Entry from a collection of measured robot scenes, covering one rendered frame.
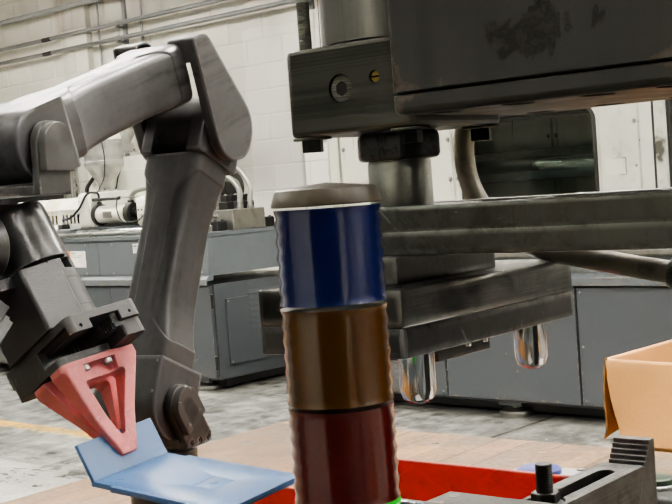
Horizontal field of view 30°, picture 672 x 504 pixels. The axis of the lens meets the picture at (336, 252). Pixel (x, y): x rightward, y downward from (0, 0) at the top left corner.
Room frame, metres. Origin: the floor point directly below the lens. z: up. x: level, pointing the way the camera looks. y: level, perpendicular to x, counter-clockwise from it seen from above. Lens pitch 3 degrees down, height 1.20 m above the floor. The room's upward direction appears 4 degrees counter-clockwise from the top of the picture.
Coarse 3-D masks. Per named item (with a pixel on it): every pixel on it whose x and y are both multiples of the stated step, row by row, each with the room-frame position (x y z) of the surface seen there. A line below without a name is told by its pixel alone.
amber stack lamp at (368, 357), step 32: (288, 320) 0.43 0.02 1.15; (320, 320) 0.42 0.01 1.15; (352, 320) 0.42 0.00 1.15; (384, 320) 0.43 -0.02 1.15; (288, 352) 0.43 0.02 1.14; (320, 352) 0.42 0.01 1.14; (352, 352) 0.42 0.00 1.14; (384, 352) 0.43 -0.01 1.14; (288, 384) 0.44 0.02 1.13; (320, 384) 0.42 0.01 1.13; (352, 384) 0.42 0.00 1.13; (384, 384) 0.43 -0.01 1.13
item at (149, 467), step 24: (120, 432) 0.92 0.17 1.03; (144, 432) 0.94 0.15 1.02; (96, 456) 0.90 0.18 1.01; (120, 456) 0.91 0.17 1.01; (144, 456) 0.92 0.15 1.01; (168, 456) 0.93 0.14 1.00; (96, 480) 0.89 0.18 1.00; (120, 480) 0.88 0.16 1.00; (144, 480) 0.88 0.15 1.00; (168, 480) 0.87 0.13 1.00; (192, 480) 0.86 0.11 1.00; (240, 480) 0.85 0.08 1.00; (264, 480) 0.85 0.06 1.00; (288, 480) 0.84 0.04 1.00
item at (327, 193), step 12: (276, 192) 0.44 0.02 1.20; (288, 192) 0.43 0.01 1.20; (300, 192) 0.43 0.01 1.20; (312, 192) 0.42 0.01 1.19; (324, 192) 0.42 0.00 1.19; (336, 192) 0.42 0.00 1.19; (348, 192) 0.42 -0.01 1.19; (360, 192) 0.43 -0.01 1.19; (372, 192) 0.43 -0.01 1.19; (276, 204) 0.43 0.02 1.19; (288, 204) 0.43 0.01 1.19; (300, 204) 0.42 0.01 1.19; (312, 204) 0.42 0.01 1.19; (324, 204) 0.42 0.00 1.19; (336, 204) 0.42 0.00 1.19
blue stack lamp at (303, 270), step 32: (288, 224) 0.43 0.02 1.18; (320, 224) 0.42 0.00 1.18; (352, 224) 0.42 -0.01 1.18; (288, 256) 0.43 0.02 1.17; (320, 256) 0.42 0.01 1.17; (352, 256) 0.42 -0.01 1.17; (288, 288) 0.43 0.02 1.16; (320, 288) 0.42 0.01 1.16; (352, 288) 0.42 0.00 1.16; (384, 288) 0.44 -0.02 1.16
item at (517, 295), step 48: (384, 144) 0.71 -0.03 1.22; (432, 144) 0.71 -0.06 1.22; (384, 192) 0.71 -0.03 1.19; (432, 192) 0.72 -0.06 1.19; (624, 192) 0.68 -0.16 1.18; (384, 240) 0.69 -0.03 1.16; (432, 240) 0.67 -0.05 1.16; (480, 240) 0.65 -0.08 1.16; (528, 240) 0.63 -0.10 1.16; (576, 240) 0.61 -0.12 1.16; (624, 240) 0.60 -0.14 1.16; (432, 288) 0.66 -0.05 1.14; (480, 288) 0.70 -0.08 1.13; (528, 288) 0.74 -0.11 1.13; (432, 336) 0.66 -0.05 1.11; (480, 336) 0.70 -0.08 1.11; (528, 336) 0.76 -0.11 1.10; (432, 384) 0.67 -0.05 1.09
